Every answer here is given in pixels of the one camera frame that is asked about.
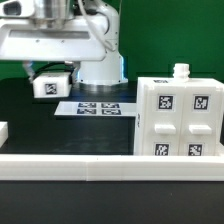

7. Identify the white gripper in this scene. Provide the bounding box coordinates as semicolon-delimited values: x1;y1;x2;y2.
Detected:
0;17;106;84

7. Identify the white cabinet top block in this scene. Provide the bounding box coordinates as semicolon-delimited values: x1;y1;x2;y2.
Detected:
33;72;71;98

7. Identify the white cabinet door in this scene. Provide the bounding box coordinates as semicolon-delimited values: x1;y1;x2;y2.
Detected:
143;85;183;156
179;86;222;156

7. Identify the white cabinet body box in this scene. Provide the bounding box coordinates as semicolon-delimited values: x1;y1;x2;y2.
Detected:
133;63;224;157

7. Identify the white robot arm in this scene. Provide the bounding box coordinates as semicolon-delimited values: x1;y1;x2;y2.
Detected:
0;0;127;86

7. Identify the black cable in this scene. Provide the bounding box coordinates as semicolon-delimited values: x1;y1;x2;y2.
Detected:
34;62;74;76

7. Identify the white marker base plate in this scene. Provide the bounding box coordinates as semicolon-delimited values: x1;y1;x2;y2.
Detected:
55;101;136;117

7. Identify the white U-shaped fence frame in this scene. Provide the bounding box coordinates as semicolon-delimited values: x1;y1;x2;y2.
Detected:
0;121;224;182

